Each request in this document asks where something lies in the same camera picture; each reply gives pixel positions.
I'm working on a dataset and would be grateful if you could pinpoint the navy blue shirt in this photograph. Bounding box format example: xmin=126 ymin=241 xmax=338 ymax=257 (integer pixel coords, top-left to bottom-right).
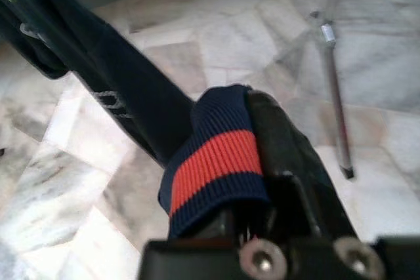
xmin=0 ymin=0 xmax=272 ymax=239

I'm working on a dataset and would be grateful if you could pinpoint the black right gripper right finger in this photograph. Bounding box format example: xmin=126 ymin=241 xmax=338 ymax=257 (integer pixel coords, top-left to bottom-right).
xmin=246 ymin=90 xmax=362 ymax=240

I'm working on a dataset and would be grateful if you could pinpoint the steel clothes rack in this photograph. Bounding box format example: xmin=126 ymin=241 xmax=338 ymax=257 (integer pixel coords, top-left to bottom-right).
xmin=278 ymin=0 xmax=358 ymax=181

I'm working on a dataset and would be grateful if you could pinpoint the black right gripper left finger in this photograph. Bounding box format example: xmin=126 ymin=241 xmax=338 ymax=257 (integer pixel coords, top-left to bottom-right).
xmin=215 ymin=206 xmax=250 ymax=241

